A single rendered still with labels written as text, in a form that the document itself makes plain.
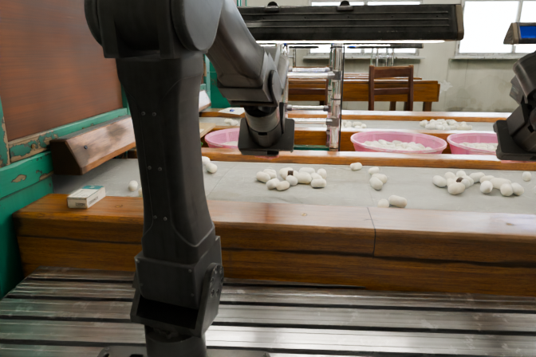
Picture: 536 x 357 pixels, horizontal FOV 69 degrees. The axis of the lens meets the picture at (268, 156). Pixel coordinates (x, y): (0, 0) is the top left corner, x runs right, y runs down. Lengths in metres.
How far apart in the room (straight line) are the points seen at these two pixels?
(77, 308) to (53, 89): 0.43
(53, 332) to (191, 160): 0.33
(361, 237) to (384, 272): 0.07
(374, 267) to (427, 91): 3.21
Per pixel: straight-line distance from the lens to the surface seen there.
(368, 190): 0.84
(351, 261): 0.63
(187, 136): 0.36
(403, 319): 0.60
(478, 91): 6.53
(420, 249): 0.63
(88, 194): 0.73
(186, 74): 0.34
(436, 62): 6.26
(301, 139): 1.32
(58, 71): 0.90
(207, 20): 0.36
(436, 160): 1.04
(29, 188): 0.81
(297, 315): 0.58
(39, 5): 0.87
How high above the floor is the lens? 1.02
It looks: 15 degrees down
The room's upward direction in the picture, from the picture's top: straight up
